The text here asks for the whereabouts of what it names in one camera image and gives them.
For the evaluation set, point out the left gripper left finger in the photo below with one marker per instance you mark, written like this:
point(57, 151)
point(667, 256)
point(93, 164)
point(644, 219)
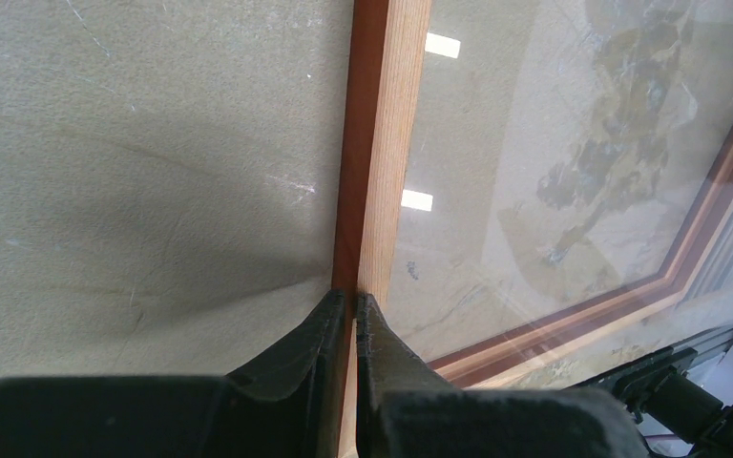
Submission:
point(281, 403)

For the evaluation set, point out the clear acrylic sheet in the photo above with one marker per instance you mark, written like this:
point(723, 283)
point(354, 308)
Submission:
point(557, 149)

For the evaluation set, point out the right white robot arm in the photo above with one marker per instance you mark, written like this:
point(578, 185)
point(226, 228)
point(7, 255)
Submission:
point(690, 412)

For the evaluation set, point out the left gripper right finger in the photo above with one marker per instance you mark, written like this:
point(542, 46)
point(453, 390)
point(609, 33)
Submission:
point(405, 409)

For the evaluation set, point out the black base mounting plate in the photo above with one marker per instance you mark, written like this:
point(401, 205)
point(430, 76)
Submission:
point(657, 360)

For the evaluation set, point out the orange wooden picture frame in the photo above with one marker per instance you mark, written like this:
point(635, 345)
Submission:
point(681, 300)

